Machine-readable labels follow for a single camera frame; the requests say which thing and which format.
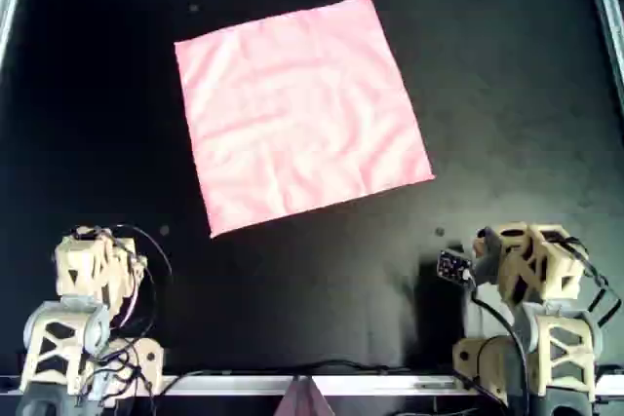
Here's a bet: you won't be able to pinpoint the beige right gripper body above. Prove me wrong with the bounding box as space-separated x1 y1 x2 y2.
496 221 584 308

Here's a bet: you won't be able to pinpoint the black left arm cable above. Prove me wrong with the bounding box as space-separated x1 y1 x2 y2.
99 223 176 344

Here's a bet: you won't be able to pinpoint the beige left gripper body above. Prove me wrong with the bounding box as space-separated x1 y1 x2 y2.
53 224 148 327

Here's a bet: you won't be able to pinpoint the pink terry cloth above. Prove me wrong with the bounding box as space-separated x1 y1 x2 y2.
174 0 436 239

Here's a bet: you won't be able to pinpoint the black wrist camera board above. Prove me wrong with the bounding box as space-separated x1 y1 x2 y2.
437 248 475 286

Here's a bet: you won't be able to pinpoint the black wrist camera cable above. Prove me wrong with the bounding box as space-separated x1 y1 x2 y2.
465 274 533 412

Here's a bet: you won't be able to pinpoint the right arm servo wires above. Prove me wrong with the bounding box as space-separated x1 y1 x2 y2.
560 235 616 334

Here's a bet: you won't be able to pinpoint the beige right gripper finger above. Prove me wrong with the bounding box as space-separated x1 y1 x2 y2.
473 226 491 259

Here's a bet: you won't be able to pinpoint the grey camera bracket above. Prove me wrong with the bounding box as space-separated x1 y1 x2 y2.
475 233 504 286

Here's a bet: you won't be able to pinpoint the dark red triangular stand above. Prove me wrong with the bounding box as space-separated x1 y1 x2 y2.
273 375 335 416

